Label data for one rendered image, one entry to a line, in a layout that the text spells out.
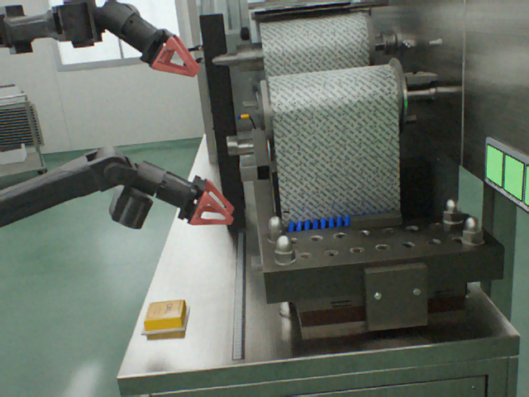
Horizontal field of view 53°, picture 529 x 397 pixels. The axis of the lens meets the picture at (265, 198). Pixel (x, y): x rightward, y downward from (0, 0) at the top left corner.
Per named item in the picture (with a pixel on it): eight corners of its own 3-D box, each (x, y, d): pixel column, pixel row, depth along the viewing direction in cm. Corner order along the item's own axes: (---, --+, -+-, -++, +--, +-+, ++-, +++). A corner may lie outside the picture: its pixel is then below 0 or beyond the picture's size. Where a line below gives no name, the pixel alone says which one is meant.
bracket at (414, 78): (399, 82, 107) (399, 71, 106) (428, 78, 107) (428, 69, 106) (407, 84, 102) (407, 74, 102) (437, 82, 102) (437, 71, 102)
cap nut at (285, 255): (274, 256, 93) (272, 233, 92) (295, 255, 93) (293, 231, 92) (275, 266, 90) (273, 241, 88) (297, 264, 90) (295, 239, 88)
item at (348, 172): (283, 227, 107) (274, 136, 101) (399, 215, 107) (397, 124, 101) (283, 228, 107) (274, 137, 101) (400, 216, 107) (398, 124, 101)
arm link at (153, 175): (135, 160, 99) (140, 155, 105) (120, 193, 100) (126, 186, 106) (169, 175, 100) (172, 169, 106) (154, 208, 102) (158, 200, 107)
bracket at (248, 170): (250, 261, 123) (234, 130, 113) (278, 258, 123) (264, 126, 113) (250, 271, 118) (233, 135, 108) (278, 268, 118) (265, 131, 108)
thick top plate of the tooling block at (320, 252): (264, 262, 105) (260, 234, 103) (466, 241, 105) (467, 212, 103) (266, 304, 90) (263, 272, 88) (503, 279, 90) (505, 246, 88)
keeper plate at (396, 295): (365, 325, 92) (363, 267, 88) (423, 318, 92) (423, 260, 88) (369, 332, 89) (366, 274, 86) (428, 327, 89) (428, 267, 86)
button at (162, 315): (151, 312, 105) (149, 301, 104) (187, 308, 105) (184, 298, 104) (145, 332, 98) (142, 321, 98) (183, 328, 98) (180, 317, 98)
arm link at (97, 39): (69, 49, 101) (59, 1, 98) (88, 45, 112) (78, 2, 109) (132, 42, 100) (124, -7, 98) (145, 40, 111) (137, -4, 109)
